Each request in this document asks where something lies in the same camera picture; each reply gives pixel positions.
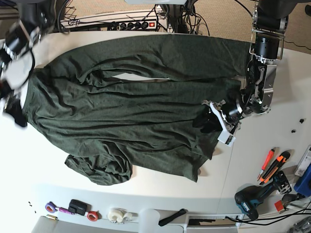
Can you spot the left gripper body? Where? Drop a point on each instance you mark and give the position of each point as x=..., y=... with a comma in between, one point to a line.
x=227, y=113

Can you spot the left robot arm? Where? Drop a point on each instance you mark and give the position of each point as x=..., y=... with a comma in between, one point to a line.
x=270, y=22

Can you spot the purple tape roll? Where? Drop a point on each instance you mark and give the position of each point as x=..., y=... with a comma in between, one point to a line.
x=51, y=207

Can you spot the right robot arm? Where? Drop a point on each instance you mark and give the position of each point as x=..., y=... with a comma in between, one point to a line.
x=36, y=19

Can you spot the blue box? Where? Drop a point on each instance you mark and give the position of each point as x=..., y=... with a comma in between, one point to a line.
x=303, y=185

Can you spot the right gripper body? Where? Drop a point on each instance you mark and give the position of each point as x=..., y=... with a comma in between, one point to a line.
x=13, y=107

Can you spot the white tape roll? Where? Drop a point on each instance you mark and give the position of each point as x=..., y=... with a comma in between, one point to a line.
x=118, y=215

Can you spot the red tape roll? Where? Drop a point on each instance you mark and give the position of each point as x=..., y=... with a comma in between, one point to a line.
x=93, y=216

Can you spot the black marker pen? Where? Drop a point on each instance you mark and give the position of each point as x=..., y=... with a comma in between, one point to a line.
x=169, y=219

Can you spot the teal cordless drill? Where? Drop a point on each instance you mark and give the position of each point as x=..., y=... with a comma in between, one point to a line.
x=251, y=197

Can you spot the black orange utility knife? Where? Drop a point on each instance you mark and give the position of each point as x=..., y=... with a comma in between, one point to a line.
x=275, y=166

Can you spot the black action camera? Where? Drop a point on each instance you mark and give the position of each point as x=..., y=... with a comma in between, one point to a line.
x=77, y=207

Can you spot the dark green t-shirt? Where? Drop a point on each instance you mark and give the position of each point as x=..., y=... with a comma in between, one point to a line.
x=131, y=102

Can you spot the white power strip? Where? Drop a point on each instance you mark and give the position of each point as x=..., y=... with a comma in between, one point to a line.
x=132, y=26

